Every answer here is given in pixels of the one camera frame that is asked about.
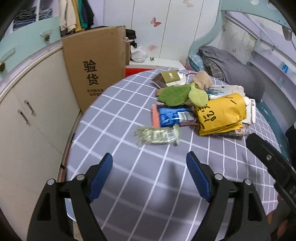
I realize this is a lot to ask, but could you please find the red storage box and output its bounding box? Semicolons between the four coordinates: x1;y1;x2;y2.
125;66;158;77

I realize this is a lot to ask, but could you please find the blue white tissue packet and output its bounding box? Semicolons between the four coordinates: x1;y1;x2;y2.
206;85;245;100

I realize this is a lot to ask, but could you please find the white plastic bag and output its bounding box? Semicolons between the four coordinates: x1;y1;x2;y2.
130;44;147;63

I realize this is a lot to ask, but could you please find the silver patterned snack packet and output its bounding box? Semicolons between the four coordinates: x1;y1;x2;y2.
135;124;181;145

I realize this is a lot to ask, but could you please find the grey checked tablecloth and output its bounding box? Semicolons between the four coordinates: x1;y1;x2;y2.
67;70;278;240

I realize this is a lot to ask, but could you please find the long white low cabinet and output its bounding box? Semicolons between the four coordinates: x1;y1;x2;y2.
1;46;80;240

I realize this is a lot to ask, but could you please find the beige sock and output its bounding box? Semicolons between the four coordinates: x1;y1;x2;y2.
192;70;213;90

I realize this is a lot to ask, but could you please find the yellow paper bag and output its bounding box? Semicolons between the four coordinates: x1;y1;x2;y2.
195;93;246;136

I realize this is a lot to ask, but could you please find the white wardrobe with butterflies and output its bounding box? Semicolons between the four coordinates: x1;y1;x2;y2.
103;0;219;63

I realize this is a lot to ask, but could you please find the teal drawer unit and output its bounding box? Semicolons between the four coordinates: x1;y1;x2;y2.
1;17;61;79

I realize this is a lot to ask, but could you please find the hanging clothes row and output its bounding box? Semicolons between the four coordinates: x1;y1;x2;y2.
59;0;94;33

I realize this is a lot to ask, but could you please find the olive green small box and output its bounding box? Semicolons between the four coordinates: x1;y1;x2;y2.
161;70;181;87

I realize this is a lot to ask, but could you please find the grey folded duvet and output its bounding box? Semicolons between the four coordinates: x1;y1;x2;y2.
199;46;267;102

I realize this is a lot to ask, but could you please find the teal bunk bed frame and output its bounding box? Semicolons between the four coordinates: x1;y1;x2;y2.
187;1;295;71

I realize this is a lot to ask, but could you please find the green leaf shaped cloth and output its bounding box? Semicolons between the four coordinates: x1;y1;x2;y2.
156;82;209;108

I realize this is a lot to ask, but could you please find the person's right hand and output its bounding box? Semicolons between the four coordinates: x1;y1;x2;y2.
266;194;295;240

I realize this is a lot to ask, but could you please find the blue orange snack packet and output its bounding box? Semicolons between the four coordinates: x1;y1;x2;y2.
152;103;198;128

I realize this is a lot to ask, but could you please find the tall brown cardboard box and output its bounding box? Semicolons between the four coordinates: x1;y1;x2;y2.
62;26;126;113

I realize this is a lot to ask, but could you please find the purple cubby shelf staircase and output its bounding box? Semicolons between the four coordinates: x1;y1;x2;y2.
12;0;59;31

